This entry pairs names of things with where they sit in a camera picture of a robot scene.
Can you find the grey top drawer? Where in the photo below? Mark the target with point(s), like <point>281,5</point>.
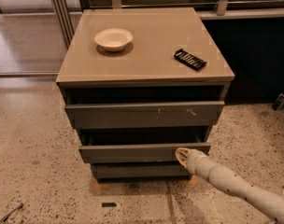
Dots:
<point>144,115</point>

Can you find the grey drawer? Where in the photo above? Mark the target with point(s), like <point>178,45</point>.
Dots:
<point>137,170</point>
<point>137,152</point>
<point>144,115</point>

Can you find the padded gripper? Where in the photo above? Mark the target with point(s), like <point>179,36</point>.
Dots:
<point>194,161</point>

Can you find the white bowl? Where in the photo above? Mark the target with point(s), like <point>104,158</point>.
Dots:
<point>113,39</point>

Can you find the black snack bar packet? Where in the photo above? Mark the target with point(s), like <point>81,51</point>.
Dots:
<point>189,60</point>

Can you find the grey metal shelf frame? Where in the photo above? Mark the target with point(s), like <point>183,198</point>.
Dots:
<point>223,0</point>

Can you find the metal floor bar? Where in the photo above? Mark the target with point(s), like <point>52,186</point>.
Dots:
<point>9,213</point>

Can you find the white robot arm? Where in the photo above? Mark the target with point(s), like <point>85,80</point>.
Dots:
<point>226,180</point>

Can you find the small black floor object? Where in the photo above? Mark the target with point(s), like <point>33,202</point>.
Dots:
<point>109,205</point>

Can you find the grey drawer cabinet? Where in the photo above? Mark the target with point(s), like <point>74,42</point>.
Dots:
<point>144,72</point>

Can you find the grey caster foot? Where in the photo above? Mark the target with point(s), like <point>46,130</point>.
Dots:
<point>279,103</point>

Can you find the grey bottom drawer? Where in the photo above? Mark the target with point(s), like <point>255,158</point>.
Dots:
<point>137,170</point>

